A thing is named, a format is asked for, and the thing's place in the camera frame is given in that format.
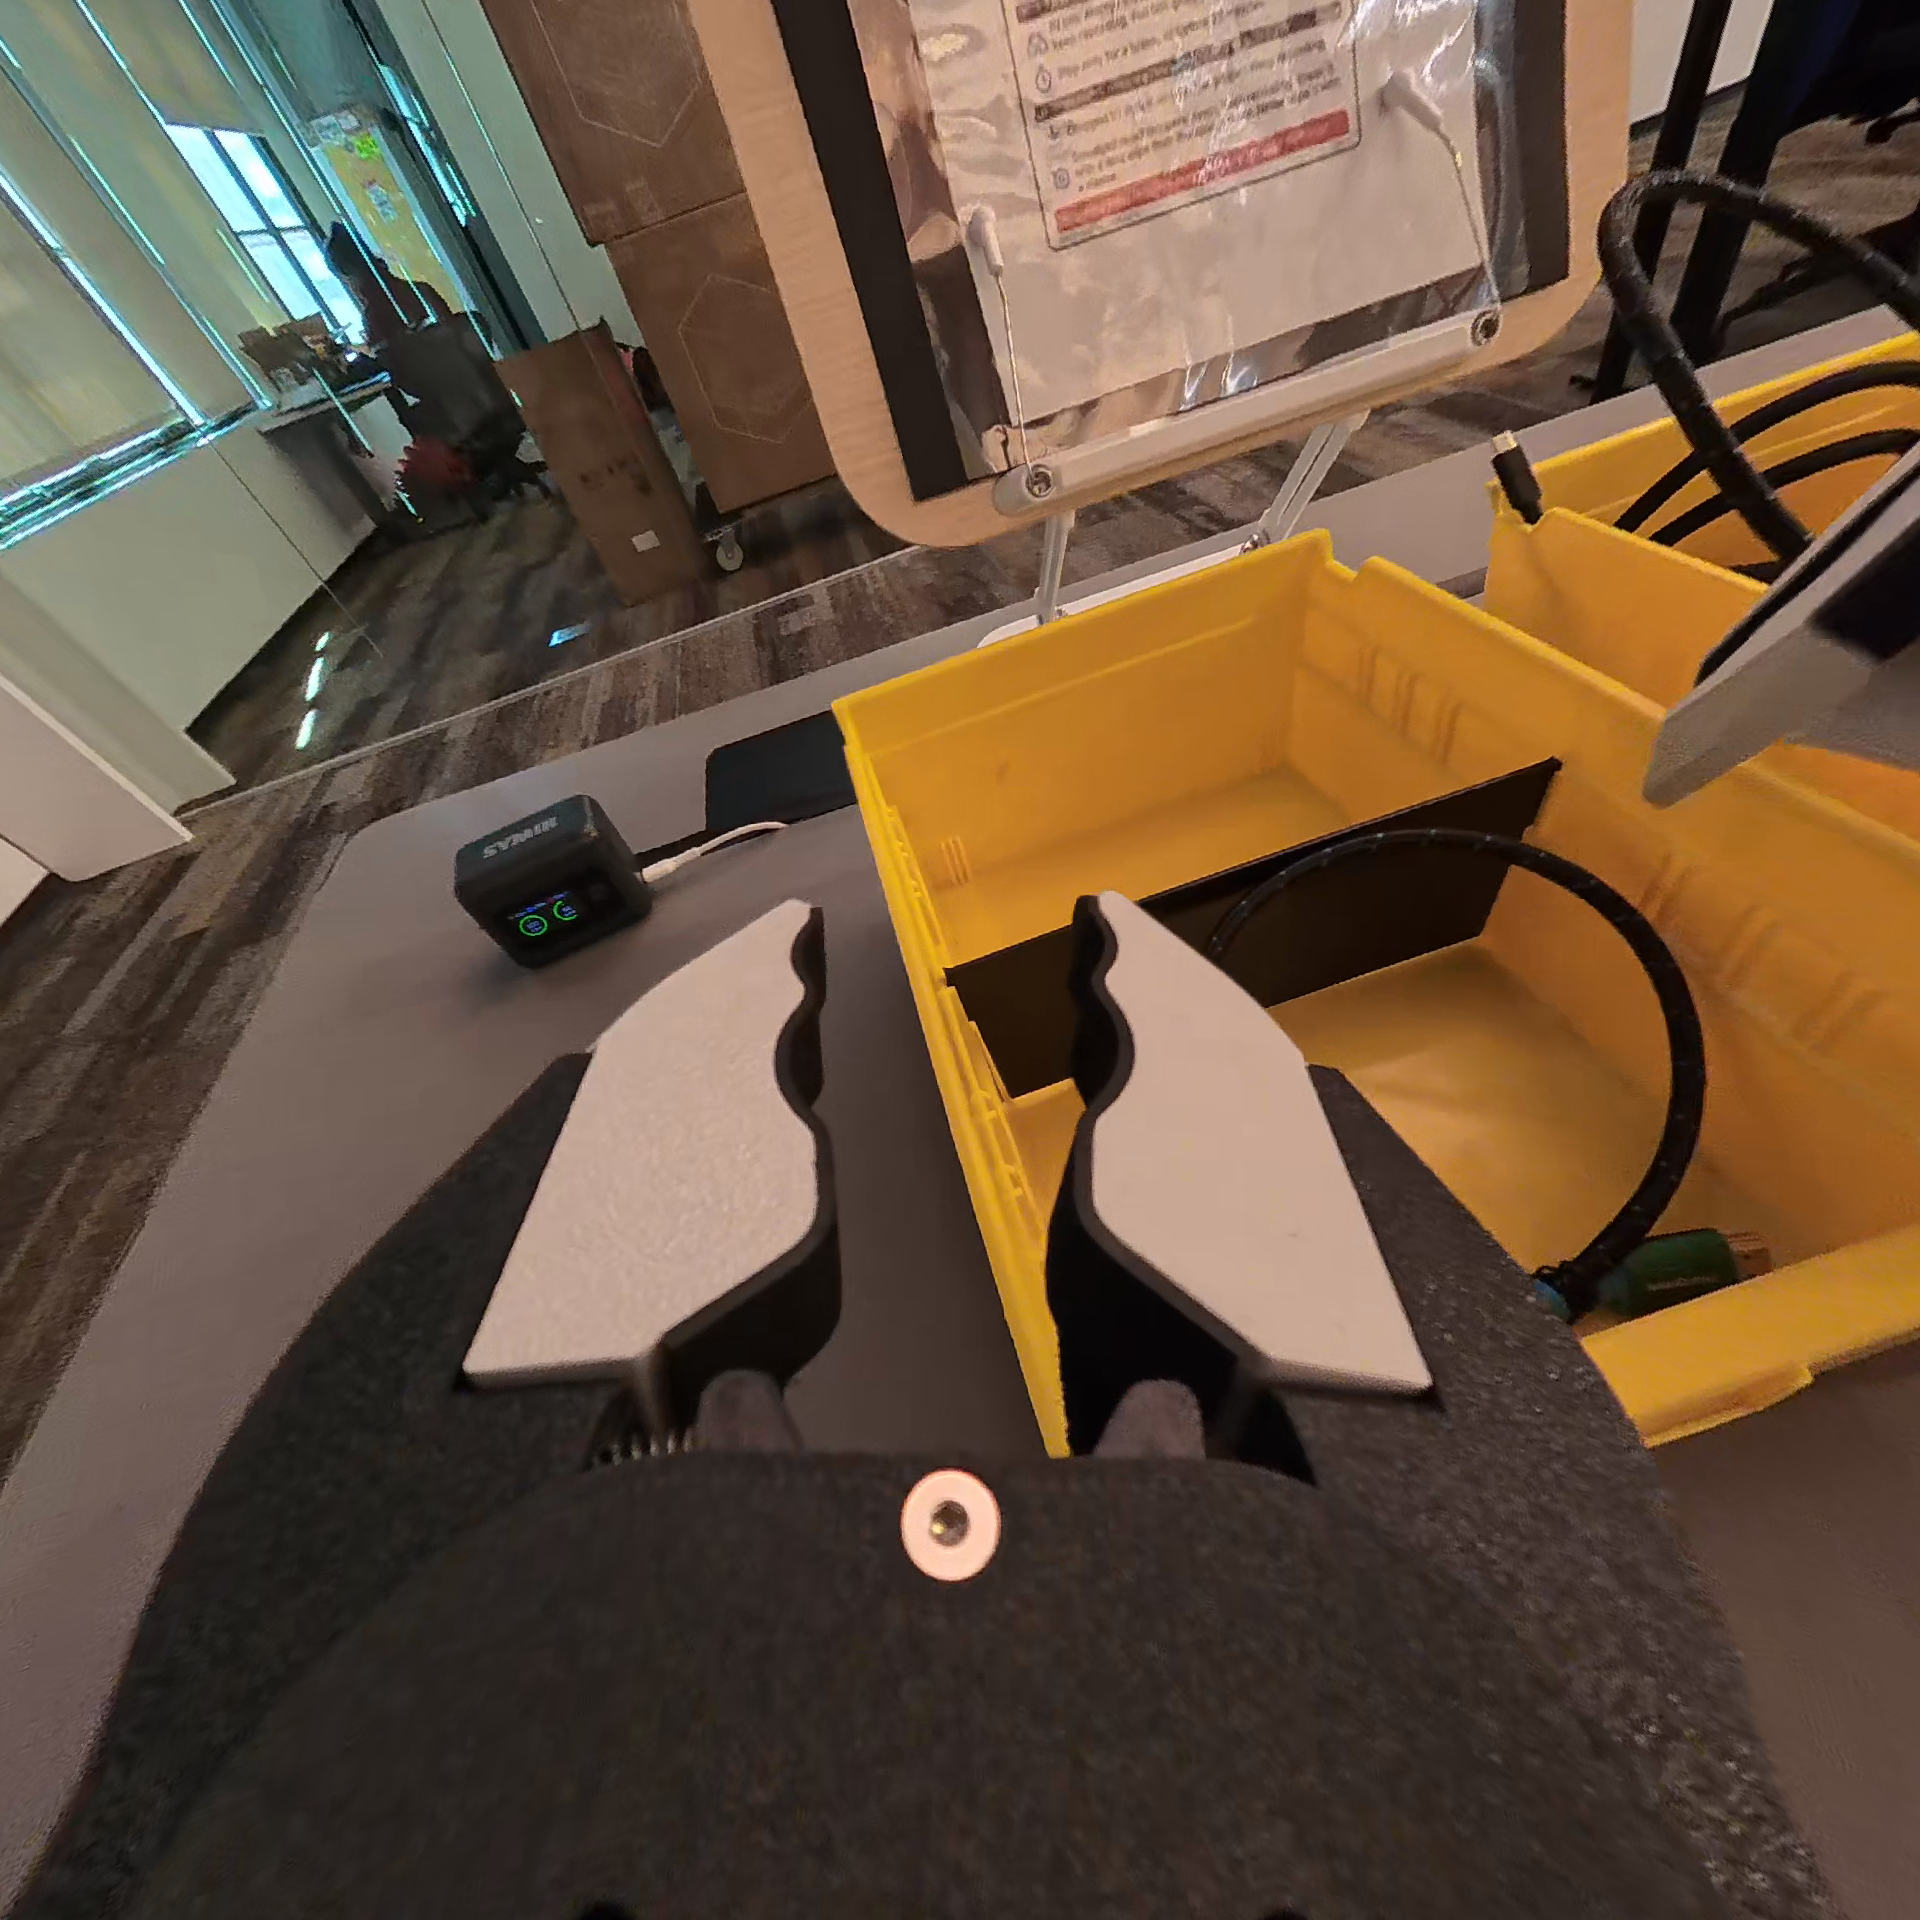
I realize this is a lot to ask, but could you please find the yellow plastic bin with divider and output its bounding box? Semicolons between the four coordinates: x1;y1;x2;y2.
832;528;1920;1450

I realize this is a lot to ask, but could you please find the thin black cable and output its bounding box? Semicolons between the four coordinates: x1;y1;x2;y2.
1615;359;1920;534
1656;425;1920;549

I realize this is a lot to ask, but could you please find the black flat pad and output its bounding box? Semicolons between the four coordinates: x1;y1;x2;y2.
703;710;857;829

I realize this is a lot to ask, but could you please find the wooden sign board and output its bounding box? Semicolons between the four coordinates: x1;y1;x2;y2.
682;0;1637;549

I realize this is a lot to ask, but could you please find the white charger cable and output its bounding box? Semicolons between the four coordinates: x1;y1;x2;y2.
635;817;792;882

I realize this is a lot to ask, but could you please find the black bin divider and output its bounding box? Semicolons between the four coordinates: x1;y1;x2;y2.
944;755;1561;1097

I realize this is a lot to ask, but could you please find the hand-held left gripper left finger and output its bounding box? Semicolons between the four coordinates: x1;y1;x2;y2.
462;900;841;1442

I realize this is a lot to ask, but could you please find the thin white cord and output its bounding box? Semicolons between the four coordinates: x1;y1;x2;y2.
1375;72;1501;324

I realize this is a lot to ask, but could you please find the large cardboard box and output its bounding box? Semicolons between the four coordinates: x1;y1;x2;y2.
479;0;752;245
599;193;846;515

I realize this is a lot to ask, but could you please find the black hdmi cable green plug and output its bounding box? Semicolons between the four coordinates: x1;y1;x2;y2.
1206;828;1780;1330

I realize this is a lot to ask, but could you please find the black metal frame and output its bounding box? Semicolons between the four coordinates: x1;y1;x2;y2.
1589;0;1780;404

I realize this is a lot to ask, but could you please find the white board stand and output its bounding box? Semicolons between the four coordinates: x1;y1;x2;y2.
981;411;1373;650

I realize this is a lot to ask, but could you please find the office window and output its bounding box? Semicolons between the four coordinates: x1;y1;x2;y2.
0;0;378;549

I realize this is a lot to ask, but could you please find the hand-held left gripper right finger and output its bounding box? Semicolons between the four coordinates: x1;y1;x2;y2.
1041;889;1437;1450

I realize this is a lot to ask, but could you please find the black charger with display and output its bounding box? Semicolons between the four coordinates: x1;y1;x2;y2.
453;793;656;972

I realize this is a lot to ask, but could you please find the tall cardboard box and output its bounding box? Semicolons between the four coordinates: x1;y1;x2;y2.
494;317;710;606

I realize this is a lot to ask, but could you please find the printed notice in plastic sleeve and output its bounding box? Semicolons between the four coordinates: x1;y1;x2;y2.
846;0;1501;451

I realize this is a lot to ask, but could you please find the black office chair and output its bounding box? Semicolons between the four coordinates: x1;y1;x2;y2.
381;306;554;530

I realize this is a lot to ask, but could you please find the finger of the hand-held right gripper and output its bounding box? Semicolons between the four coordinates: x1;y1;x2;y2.
1641;442;1920;811

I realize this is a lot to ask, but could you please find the thick black braided cable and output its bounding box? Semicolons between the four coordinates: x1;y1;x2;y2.
1593;167;1920;563

